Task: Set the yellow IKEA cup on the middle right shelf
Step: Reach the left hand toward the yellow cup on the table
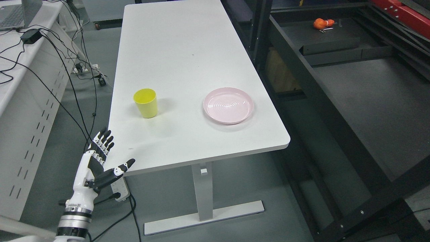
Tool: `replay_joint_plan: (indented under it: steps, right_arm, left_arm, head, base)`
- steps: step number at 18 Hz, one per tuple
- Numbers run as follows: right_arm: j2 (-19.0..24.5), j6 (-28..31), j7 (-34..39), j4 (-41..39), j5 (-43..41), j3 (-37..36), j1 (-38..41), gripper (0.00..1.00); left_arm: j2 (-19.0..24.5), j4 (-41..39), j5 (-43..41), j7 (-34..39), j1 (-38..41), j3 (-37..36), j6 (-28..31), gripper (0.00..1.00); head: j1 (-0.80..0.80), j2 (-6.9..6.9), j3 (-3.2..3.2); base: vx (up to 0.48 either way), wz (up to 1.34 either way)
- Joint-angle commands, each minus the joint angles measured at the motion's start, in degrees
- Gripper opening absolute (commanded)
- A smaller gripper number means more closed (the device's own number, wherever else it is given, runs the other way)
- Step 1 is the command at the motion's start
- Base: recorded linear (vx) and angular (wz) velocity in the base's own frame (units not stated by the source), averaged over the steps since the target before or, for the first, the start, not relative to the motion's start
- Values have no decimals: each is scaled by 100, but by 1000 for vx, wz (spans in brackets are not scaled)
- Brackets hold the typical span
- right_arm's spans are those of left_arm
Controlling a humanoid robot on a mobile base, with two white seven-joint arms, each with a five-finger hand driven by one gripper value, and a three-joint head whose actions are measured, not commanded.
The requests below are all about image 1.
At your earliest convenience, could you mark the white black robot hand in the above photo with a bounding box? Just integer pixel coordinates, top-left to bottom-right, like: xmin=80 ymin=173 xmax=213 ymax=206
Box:
xmin=65 ymin=128 xmax=135 ymax=214

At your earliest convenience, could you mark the yellow plastic cup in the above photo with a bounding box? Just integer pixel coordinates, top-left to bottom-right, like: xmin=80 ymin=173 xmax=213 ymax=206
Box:
xmin=133 ymin=88 xmax=158 ymax=118

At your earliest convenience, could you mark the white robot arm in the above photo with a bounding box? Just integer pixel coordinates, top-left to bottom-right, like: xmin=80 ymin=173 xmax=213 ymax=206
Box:
xmin=1 ymin=206 xmax=92 ymax=242

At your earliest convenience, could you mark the orange toy on shelf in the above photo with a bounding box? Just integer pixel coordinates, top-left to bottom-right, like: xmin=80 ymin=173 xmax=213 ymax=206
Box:
xmin=313 ymin=18 xmax=335 ymax=30

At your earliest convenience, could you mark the black metal shelf rack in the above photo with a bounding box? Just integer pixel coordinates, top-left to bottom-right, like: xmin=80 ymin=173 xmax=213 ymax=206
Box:
xmin=222 ymin=0 xmax=429 ymax=242

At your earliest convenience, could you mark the white power strip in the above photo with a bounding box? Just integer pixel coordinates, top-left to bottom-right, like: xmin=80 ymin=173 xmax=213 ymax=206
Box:
xmin=111 ymin=177 xmax=130 ymax=202

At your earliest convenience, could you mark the white side desk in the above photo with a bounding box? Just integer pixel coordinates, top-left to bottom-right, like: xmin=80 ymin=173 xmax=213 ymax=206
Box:
xmin=0 ymin=2 xmax=79 ymax=220

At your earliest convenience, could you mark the white standing desk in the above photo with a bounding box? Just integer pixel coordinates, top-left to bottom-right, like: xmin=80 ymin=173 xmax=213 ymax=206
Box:
xmin=104 ymin=0 xmax=291 ymax=235

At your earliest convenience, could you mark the pink plastic plate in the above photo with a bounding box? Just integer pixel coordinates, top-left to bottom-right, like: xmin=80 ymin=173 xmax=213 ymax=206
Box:
xmin=203 ymin=87 xmax=254 ymax=125

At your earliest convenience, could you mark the black power adapter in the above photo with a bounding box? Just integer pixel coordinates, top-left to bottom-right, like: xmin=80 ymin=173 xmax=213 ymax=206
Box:
xmin=20 ymin=29 xmax=42 ymax=44

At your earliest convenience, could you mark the grey laptop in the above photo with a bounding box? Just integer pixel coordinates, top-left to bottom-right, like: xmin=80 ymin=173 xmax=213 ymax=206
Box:
xmin=0 ymin=0 xmax=43 ymax=31

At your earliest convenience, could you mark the red metal beam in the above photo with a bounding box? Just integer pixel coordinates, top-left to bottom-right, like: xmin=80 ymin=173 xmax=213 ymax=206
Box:
xmin=371 ymin=0 xmax=430 ymax=39

